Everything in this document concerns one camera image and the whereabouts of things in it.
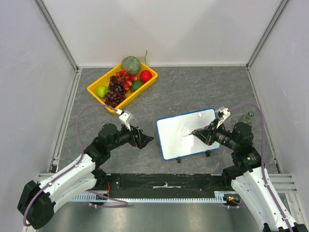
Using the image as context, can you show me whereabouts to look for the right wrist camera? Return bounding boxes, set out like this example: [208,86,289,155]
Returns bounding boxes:
[215,106,231,128]

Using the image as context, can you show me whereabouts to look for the light green apple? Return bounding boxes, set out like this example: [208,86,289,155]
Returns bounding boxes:
[95,86,109,98]

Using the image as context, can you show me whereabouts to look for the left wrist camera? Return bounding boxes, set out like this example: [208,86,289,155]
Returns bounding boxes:
[116,109,133,131]

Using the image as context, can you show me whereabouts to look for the blue framed whiteboard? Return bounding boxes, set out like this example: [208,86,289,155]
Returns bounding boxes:
[156,108,221,160]

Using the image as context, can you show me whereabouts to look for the red fruit cluster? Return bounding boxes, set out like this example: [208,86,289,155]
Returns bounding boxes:
[115,69,138,93]

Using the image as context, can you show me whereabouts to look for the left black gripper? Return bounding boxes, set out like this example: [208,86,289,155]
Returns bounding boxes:
[108,121,154,151]

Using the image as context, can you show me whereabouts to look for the dark green lime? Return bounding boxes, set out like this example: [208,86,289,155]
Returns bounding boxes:
[131,80,144,92]

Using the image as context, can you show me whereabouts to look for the light blue cable duct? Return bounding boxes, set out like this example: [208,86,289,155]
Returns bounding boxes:
[69,192,226,203]

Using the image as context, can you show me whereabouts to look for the glass soda bottle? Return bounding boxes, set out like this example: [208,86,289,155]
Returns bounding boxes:
[238,111,254,126]

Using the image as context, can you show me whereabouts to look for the purple grape bunch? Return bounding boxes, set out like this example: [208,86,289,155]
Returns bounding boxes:
[104,76,126,108]

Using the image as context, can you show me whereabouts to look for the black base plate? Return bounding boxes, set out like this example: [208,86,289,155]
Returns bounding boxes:
[93,174,233,199]

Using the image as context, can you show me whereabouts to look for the yellow plastic tray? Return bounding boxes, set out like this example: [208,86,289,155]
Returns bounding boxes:
[87,63,158,114]

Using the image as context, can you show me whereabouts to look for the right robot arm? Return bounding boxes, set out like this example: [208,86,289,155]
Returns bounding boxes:
[191,119,308,232]

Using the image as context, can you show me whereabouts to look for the green melon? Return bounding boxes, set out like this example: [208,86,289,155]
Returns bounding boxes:
[121,56,141,75]

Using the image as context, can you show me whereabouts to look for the red apple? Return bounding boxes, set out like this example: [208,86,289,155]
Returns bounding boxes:
[140,70,153,83]

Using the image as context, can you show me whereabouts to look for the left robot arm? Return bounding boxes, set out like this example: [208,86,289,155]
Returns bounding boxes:
[17,123,153,230]

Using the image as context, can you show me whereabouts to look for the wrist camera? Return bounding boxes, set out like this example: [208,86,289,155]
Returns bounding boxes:
[215,106,231,128]
[116,109,133,131]

